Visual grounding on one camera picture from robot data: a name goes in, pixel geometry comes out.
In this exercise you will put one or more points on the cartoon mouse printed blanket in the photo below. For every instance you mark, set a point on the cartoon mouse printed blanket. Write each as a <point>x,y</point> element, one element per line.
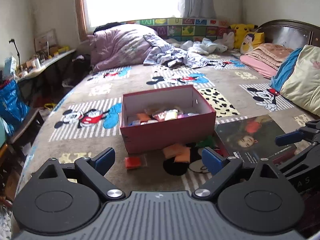
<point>82,97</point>

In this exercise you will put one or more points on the green packet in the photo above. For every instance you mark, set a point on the green packet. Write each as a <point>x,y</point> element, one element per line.
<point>206,142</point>

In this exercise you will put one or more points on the white bottle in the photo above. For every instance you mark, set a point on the white bottle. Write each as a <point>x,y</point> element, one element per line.
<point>37,63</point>

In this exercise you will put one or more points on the red packet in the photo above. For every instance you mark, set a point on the red packet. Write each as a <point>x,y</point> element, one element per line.
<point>135,162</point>

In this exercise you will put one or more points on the crumpled patterned cloth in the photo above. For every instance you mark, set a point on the crumpled patterned cloth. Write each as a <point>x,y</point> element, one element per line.
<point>175,55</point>

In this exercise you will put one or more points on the white side table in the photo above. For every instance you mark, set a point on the white side table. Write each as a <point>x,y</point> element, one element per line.
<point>53,60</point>

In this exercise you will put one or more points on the dark clothes pile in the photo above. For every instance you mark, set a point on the dark clothes pile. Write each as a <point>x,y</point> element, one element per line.
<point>77,67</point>

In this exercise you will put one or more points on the framed picture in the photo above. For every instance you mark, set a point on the framed picture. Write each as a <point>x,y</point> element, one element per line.
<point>45,40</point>

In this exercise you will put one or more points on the cream pillow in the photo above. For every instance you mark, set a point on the cream pillow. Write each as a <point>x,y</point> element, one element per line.
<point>305,80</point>

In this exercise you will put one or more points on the blue plastic bag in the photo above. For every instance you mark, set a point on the blue plastic bag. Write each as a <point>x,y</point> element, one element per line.
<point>12,102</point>

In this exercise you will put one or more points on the dark wooden headboard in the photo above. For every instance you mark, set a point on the dark wooden headboard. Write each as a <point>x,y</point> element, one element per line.
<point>287,32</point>

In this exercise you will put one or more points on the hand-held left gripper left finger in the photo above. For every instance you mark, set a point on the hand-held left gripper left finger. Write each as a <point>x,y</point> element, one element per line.
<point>105,158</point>

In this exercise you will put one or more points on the black cloth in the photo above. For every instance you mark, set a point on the black cloth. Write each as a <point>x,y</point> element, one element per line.
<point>107,27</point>

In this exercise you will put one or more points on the white rabbit plush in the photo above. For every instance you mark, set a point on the white rabbit plush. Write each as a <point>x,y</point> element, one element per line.
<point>228,40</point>

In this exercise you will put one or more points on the window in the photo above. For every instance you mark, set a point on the window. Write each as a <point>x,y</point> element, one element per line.
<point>130,2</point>

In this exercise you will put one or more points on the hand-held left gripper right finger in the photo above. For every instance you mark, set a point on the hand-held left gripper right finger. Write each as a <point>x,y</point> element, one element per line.
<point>211,160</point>

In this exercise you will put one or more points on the yellow plush toy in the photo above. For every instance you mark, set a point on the yellow plush toy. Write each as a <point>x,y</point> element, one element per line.
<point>241,30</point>

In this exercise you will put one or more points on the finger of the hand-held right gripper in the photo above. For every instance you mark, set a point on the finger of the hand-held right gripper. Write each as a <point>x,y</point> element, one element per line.
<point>287,138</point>
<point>300,157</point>

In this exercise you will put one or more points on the folded brown pink blanket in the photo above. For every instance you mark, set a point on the folded brown pink blanket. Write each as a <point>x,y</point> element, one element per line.
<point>270,53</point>

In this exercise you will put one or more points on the blue pillow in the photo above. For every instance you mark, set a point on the blue pillow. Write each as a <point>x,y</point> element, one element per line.
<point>287,67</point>

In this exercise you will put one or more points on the orange packet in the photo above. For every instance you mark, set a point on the orange packet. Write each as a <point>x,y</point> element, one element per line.
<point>185,158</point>
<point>175,150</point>

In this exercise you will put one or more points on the red cardboard shoe box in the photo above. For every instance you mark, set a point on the red cardboard shoe box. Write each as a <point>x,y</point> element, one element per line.
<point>162,137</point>

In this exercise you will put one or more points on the yellow boxes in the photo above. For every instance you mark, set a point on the yellow boxes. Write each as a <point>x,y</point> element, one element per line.
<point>60,50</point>

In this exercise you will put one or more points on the yellow character cushion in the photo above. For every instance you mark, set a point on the yellow character cushion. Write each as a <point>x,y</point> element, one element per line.
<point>250,42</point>

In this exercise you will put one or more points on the purple quilt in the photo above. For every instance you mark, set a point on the purple quilt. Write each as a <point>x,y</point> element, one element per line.
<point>120,47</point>

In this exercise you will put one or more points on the colourful foam alphabet mat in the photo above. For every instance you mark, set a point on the colourful foam alphabet mat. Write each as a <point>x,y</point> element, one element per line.
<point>190,28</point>

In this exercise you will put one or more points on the dark wooden stool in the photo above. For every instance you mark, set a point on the dark wooden stool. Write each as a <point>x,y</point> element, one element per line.
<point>27,127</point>

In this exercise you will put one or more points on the pile of colourful packets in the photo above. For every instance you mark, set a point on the pile of colourful packets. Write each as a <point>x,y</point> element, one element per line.
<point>165,116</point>

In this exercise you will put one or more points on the crumpled white clothes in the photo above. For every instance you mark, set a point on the crumpled white clothes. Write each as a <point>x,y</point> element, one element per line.
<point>207,45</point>

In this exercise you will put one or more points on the portrait printed box lid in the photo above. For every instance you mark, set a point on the portrait printed box lid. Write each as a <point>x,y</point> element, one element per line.
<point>252,132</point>

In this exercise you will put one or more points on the folded pink sheet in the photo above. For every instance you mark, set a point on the folded pink sheet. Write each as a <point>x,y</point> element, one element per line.
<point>257,66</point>

